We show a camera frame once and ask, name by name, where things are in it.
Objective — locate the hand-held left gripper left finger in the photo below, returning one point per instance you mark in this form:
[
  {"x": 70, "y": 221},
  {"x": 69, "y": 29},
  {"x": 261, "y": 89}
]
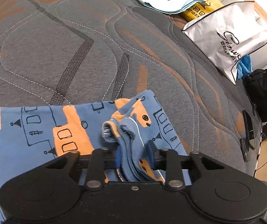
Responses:
[{"x": 117, "y": 161}]

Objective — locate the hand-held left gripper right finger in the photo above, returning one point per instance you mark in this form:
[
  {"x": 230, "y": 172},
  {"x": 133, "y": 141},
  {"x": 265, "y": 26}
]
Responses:
[{"x": 151, "y": 151}]

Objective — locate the blue pants with orange cars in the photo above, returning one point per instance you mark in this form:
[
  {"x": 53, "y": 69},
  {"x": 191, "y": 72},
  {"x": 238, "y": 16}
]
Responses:
[{"x": 30, "y": 144}]

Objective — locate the small black device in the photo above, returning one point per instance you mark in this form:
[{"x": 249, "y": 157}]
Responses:
[{"x": 244, "y": 148}]

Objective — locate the black phone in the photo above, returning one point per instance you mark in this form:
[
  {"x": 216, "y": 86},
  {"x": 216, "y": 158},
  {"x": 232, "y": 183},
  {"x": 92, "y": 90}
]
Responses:
[{"x": 248, "y": 128}]

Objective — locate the grey and orange quilted mattress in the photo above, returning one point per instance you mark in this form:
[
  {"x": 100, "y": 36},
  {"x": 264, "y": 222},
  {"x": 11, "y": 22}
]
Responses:
[{"x": 77, "y": 51}]

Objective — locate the blue plastic bag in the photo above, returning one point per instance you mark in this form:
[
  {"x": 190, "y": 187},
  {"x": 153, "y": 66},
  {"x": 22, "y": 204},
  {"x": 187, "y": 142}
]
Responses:
[{"x": 243, "y": 66}]

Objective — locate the black backpack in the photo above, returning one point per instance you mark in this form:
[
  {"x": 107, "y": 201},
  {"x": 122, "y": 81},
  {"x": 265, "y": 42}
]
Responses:
[{"x": 266, "y": 91}]

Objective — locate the white paper bag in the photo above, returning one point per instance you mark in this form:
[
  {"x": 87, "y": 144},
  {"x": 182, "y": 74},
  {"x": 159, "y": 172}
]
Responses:
[{"x": 226, "y": 37}]

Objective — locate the yellow packet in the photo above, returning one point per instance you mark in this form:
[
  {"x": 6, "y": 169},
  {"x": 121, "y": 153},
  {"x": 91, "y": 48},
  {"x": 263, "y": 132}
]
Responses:
[{"x": 201, "y": 10}]

